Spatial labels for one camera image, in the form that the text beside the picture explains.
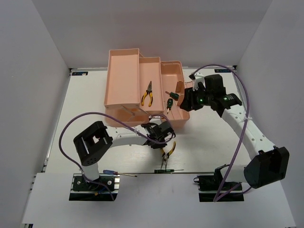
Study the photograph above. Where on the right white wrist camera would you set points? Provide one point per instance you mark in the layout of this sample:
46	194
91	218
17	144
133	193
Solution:
196	78

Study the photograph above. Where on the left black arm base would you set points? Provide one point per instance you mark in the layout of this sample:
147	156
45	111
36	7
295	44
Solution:
81	190

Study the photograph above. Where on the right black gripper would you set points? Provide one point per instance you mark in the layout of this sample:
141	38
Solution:
188	100

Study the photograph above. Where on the stubby green screwdriver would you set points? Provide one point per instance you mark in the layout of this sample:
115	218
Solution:
169	104
174	96

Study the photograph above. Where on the blue table label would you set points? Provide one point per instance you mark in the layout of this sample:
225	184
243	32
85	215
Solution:
79	73
222	71

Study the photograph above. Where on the right blue table label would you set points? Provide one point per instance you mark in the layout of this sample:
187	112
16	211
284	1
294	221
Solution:
222	71

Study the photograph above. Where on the yellow black pliers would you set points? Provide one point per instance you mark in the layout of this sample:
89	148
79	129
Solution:
148	92
166	155

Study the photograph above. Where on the pink plastic toolbox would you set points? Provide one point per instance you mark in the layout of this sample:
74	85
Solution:
128	76

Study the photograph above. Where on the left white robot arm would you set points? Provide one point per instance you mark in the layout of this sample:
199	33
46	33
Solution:
93	142

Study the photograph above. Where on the left blue table label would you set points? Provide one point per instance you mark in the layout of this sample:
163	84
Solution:
79	73

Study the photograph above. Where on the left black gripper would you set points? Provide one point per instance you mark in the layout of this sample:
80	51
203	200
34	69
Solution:
158	146

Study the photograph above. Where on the blue red handled screwdriver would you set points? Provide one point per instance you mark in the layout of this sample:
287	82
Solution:
111	172

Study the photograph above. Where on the thin black green screwdriver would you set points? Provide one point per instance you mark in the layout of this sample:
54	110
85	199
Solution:
166	171

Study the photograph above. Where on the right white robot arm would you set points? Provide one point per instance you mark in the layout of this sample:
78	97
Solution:
268	163

